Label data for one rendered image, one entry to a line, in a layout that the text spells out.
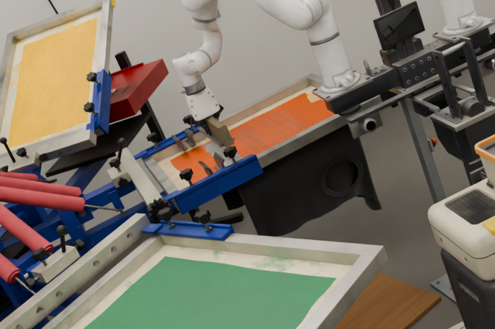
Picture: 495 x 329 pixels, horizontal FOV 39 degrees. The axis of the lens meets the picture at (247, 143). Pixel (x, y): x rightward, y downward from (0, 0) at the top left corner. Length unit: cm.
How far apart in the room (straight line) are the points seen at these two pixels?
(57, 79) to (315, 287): 196
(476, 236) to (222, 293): 61
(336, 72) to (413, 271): 136
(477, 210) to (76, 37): 216
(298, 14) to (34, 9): 259
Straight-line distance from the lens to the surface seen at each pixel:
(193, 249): 201
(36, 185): 255
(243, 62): 467
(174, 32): 453
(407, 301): 309
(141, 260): 207
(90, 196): 251
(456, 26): 233
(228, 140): 239
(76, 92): 315
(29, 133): 318
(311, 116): 259
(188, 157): 270
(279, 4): 207
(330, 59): 215
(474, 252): 170
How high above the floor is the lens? 182
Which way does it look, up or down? 20 degrees down
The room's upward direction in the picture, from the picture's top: 23 degrees counter-clockwise
